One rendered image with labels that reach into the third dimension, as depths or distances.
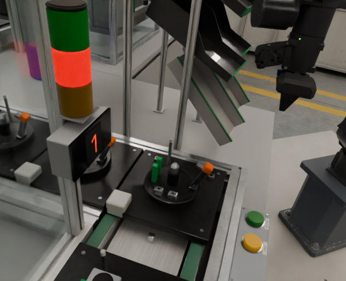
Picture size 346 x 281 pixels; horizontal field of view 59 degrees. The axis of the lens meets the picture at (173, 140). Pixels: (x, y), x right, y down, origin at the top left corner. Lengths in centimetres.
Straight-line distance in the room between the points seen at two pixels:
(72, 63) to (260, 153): 85
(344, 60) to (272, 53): 421
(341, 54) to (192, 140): 379
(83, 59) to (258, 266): 51
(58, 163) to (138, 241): 32
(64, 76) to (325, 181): 60
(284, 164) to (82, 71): 85
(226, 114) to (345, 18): 376
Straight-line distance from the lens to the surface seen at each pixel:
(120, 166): 83
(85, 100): 47
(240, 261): 69
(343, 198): 77
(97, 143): 53
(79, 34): 43
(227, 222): 75
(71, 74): 44
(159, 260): 71
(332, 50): 474
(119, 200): 71
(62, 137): 47
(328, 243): 91
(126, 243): 73
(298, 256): 88
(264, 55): 58
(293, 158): 119
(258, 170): 108
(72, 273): 64
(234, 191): 83
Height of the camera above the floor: 151
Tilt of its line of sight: 35 degrees down
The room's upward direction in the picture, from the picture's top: 7 degrees clockwise
